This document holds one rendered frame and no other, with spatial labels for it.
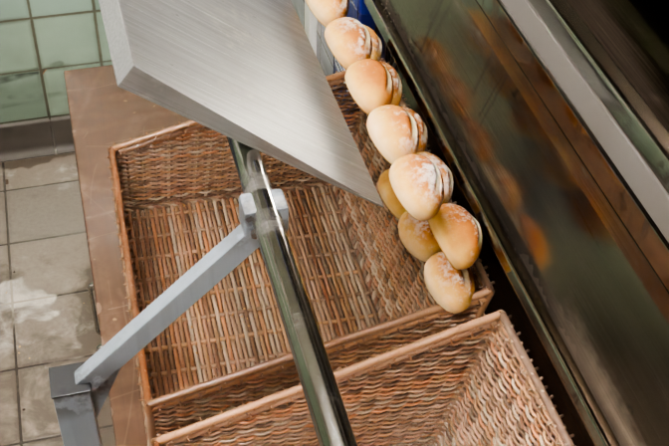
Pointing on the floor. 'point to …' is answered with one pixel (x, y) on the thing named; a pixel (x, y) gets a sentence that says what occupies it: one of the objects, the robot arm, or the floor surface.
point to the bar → (149, 319)
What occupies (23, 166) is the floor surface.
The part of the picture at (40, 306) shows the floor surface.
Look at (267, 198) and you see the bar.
